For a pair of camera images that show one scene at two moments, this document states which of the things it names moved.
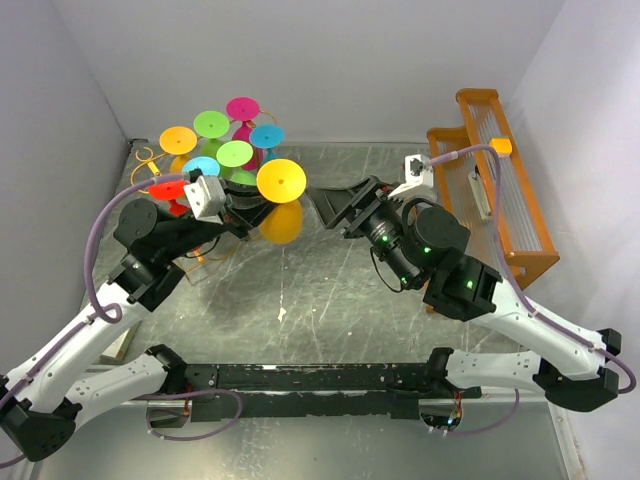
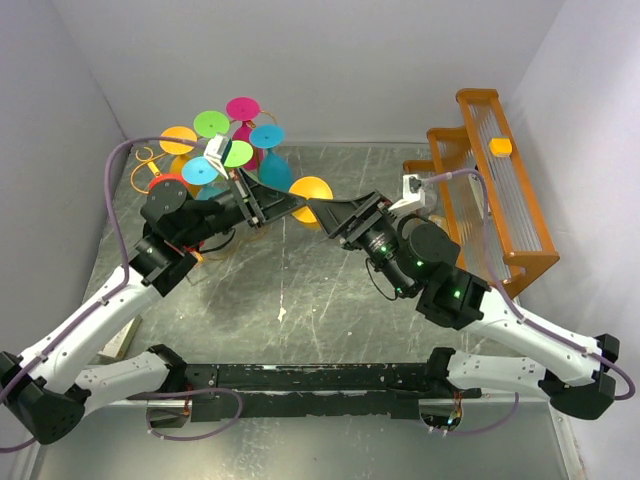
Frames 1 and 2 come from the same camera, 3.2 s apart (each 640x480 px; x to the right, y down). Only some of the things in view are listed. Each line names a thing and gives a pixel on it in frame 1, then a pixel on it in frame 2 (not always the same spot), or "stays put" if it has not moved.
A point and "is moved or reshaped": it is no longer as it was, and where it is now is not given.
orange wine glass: (178, 141) stays put
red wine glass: (175, 193) is moved or reshaped
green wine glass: (235, 154) stays put
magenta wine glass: (245, 109) stays put
